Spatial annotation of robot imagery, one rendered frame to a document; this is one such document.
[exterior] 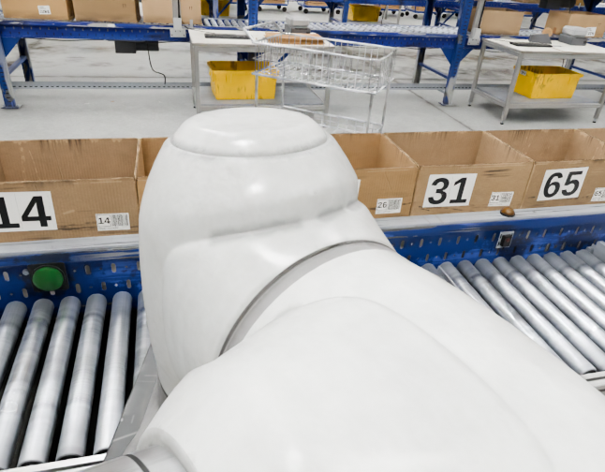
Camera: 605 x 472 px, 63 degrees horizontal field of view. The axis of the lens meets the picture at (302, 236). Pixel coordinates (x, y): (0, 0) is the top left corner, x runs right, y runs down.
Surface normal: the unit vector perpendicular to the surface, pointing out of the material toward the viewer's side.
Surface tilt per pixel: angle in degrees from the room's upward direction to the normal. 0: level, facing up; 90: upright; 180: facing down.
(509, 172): 90
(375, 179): 90
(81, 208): 91
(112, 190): 90
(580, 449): 6
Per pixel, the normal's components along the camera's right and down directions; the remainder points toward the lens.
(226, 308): -0.51, -0.13
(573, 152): -0.96, 0.07
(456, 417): 0.18, -0.84
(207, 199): -0.32, -0.15
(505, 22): 0.18, 0.51
